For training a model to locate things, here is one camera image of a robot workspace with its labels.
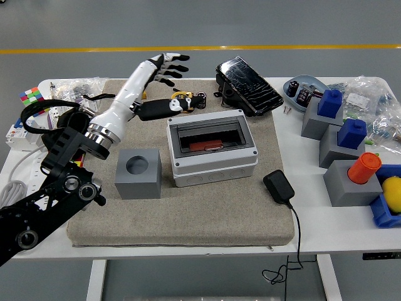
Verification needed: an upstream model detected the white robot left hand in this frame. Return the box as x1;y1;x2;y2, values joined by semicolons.
89;53;204;148

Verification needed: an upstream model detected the orange cylinder battery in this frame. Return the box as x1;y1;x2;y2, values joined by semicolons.
189;140;224;154
346;152;382;185

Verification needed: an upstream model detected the grey electrical box with lid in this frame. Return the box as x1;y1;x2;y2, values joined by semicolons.
165;108;259;188

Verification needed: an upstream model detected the blue battery block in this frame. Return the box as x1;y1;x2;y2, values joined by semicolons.
337;118;367;149
316;89;343;119

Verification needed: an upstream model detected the clear plastic bag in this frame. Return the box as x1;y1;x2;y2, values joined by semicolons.
49;77;109;105

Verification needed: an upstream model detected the yellow and black small tool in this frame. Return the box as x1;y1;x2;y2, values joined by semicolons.
171;89;192;101

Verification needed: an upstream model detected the grey block with round hole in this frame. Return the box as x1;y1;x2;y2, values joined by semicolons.
114;148;163;201

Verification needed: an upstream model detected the white circuit breaker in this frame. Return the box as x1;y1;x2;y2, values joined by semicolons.
5;123;43;149

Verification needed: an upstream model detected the black glossy device case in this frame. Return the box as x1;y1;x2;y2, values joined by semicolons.
215;56;284;117

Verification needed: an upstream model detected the grey-brown mat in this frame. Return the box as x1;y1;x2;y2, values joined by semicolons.
66;78;295;248

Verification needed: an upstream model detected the blue-grey oval tray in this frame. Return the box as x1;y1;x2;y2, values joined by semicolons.
283;74;330;114

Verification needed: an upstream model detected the white table leg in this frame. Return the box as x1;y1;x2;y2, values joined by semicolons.
315;254;343;301
86;259;108;301

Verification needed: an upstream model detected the grey holder block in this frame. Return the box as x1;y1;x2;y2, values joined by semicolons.
323;159;383;208
301;97;344;141
318;124;366;169

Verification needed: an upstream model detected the silver and red small component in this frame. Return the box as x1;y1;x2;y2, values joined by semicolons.
308;83;325;98

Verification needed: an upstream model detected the clear bag of components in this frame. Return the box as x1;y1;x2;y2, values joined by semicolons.
365;111;401;147
331;75;396;119

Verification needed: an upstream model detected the blue plastic bin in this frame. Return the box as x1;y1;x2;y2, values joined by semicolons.
368;164;401;229

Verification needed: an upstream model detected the yellow lemon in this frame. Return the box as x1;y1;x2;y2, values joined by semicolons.
381;177;401;216

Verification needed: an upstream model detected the black table control panel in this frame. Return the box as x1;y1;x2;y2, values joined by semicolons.
362;251;401;261

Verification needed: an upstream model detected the white wall socket pack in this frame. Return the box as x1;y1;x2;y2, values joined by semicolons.
46;99;96;127

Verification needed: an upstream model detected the white cable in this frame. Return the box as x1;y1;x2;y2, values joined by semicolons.
0;146;44;209

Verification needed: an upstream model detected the black power adapter with cord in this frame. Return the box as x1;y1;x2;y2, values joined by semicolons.
262;169;304;301

